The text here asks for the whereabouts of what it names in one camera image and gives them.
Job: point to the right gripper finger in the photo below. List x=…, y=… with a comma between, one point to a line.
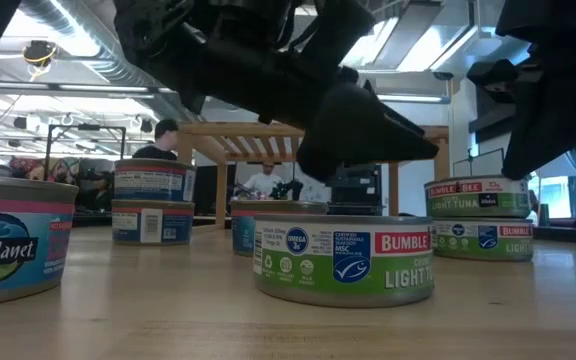
x=553, y=130

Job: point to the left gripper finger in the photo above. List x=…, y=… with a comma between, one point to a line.
x=403, y=120
x=348, y=135

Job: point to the green Bumble Bee tuna can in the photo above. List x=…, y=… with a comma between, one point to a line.
x=468, y=200
x=483, y=240
x=343, y=270

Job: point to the blue Wild Planet seafood can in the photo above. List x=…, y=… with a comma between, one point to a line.
x=242, y=235
x=138, y=225
x=18, y=250
x=153, y=182

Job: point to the black background robot arm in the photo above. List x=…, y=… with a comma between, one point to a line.
x=288, y=190
x=95, y=197

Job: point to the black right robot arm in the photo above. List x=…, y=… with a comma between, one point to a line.
x=568, y=20

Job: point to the wooden slatted shelf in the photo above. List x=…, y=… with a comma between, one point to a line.
x=238, y=129

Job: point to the black cabinet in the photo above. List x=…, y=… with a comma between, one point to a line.
x=355, y=192

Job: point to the white monitor on stand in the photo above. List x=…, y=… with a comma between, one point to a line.
x=483, y=162

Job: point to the person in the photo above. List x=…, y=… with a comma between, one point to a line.
x=265, y=182
x=165, y=131

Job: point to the black screen panel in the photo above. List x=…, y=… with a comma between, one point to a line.
x=205, y=190

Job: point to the colourful patterned cloth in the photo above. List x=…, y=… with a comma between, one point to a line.
x=58, y=170

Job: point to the black security camera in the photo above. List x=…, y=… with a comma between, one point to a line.
x=443, y=76

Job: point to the large silver air duct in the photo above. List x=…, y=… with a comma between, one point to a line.
x=418, y=45

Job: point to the silver ventilation duct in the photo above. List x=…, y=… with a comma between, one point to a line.
x=83, y=30

